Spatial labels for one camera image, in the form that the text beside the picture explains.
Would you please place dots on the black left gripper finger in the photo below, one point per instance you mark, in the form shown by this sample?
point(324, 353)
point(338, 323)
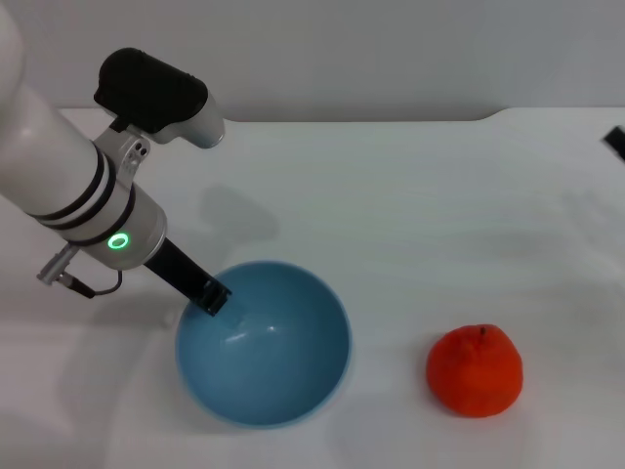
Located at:
point(214, 298)

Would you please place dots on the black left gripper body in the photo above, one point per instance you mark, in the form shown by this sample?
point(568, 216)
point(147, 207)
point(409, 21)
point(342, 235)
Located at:
point(178, 268)

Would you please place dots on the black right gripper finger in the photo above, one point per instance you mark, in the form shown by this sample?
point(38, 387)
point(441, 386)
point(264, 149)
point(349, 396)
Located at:
point(616, 141)

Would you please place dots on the blue bowl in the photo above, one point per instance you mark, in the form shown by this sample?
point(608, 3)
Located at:
point(273, 371)

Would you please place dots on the orange fruit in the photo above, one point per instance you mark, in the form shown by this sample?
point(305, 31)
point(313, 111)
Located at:
point(473, 373)

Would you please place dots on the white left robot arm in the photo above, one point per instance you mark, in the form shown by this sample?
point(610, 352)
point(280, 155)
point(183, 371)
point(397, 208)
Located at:
point(49, 146)

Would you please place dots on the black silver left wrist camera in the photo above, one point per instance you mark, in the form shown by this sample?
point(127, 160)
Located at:
point(146, 93)

